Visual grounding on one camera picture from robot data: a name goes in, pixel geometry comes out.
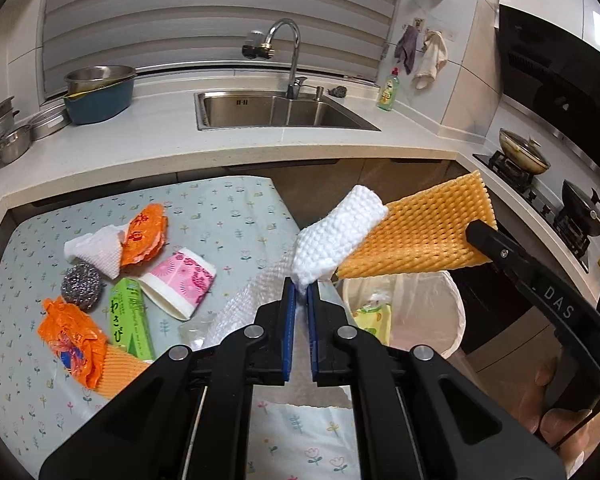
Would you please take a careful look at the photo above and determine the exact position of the purple cloth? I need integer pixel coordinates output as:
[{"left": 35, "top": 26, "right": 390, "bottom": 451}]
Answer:
[{"left": 395, "top": 24, "right": 420, "bottom": 76}]

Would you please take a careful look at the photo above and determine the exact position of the stainless steel sink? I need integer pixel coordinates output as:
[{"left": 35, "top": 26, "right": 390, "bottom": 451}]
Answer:
[{"left": 194, "top": 89, "right": 382, "bottom": 132}]

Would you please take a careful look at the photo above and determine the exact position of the gas stove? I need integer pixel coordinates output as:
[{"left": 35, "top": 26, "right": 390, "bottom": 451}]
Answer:
[{"left": 472, "top": 152, "right": 600, "bottom": 273}]

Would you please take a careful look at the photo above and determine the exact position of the grey window blind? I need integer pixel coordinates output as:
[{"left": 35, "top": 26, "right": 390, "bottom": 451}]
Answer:
[{"left": 40, "top": 0, "right": 406, "bottom": 106}]

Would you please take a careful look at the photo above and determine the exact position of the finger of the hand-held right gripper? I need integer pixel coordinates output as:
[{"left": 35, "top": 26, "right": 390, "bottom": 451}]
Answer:
[{"left": 465, "top": 219, "right": 537, "bottom": 287}]

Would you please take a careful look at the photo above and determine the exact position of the green dish soap bottle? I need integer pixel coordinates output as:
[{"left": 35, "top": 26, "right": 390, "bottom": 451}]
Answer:
[{"left": 376, "top": 67, "right": 401, "bottom": 112}]

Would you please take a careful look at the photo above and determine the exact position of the floral tablecloth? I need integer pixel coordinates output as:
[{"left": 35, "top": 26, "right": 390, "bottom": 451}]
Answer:
[{"left": 0, "top": 175, "right": 361, "bottom": 480}]

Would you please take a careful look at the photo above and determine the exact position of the black wok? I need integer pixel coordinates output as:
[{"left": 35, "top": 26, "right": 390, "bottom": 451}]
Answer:
[{"left": 560, "top": 180, "right": 600, "bottom": 236}]

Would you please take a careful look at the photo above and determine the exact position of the chrome faucet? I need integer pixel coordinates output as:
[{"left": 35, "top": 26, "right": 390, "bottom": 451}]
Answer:
[{"left": 242, "top": 18, "right": 308, "bottom": 101}]

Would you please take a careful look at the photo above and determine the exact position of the orange plastic bag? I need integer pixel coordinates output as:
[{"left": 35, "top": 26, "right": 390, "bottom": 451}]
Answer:
[
  {"left": 120, "top": 203, "right": 170, "bottom": 268},
  {"left": 37, "top": 296, "right": 108, "bottom": 391}
]

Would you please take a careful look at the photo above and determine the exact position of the black range hood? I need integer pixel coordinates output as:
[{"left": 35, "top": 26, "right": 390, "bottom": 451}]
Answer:
[{"left": 497, "top": 4, "right": 600, "bottom": 161}]

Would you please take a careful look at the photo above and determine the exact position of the small steel pot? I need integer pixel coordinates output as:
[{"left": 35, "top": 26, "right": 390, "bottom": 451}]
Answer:
[{"left": 0, "top": 125, "right": 33, "bottom": 165}]

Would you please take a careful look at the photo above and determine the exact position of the steel mixing bowl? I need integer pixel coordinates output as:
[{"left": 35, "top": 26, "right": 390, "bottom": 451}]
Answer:
[{"left": 64, "top": 65, "right": 137, "bottom": 96}]

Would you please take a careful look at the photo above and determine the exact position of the pink paper cup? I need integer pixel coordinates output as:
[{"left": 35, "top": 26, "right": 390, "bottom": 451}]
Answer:
[{"left": 139, "top": 250, "right": 217, "bottom": 322}]

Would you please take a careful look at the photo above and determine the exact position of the orange foam net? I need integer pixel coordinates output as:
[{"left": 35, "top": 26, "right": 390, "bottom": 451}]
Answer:
[
  {"left": 97, "top": 342, "right": 153, "bottom": 401},
  {"left": 336, "top": 170, "right": 498, "bottom": 281}
]

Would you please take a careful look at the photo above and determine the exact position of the beige cloth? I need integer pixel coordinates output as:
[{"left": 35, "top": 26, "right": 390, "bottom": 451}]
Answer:
[{"left": 412, "top": 31, "right": 448, "bottom": 91}]

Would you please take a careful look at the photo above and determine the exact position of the steel wool scrubber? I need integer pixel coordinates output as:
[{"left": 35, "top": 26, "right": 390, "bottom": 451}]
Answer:
[{"left": 61, "top": 262, "right": 106, "bottom": 311}]

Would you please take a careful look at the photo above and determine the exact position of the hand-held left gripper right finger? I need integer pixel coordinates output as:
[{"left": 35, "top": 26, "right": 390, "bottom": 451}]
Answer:
[{"left": 306, "top": 280, "right": 566, "bottom": 480}]

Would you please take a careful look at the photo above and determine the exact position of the green cardboard box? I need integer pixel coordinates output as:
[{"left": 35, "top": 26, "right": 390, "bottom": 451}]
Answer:
[{"left": 109, "top": 277, "right": 156, "bottom": 362}]

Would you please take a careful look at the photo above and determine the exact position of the trash bin with white bag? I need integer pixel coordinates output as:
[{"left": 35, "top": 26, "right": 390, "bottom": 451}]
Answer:
[{"left": 341, "top": 270, "right": 467, "bottom": 361}]

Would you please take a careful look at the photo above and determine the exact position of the clear plastic wrapper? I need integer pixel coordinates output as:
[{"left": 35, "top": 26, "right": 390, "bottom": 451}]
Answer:
[{"left": 177, "top": 312, "right": 221, "bottom": 351}]

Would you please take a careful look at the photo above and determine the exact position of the blue basin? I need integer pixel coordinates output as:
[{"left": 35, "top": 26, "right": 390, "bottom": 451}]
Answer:
[{"left": 62, "top": 72, "right": 137, "bottom": 126}]

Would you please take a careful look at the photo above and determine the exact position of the steel pan with lid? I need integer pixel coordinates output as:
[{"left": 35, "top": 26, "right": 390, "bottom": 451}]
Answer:
[{"left": 27, "top": 105, "right": 71, "bottom": 141}]

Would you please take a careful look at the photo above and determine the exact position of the person's right hand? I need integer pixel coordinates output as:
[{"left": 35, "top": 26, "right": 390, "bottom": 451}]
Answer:
[{"left": 510, "top": 357, "right": 600, "bottom": 480}]

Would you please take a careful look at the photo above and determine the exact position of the brown base cabinet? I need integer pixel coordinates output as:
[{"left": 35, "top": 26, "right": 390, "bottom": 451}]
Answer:
[{"left": 260, "top": 157, "right": 486, "bottom": 231}]

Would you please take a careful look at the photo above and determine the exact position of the white foam net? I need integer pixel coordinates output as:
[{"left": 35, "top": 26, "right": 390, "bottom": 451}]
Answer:
[
  {"left": 292, "top": 185, "right": 390, "bottom": 291},
  {"left": 63, "top": 225, "right": 131, "bottom": 280}
]

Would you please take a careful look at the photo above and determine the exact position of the yellow snack packet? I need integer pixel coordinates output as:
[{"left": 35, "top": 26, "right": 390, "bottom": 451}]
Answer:
[{"left": 352, "top": 292, "right": 393, "bottom": 346}]

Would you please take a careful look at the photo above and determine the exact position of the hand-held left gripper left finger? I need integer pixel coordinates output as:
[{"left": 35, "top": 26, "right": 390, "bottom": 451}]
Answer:
[{"left": 39, "top": 277, "right": 297, "bottom": 480}]

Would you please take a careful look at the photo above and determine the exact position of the wok with glass lid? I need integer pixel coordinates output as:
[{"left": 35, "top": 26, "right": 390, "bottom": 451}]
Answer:
[{"left": 498, "top": 127, "right": 552, "bottom": 176}]

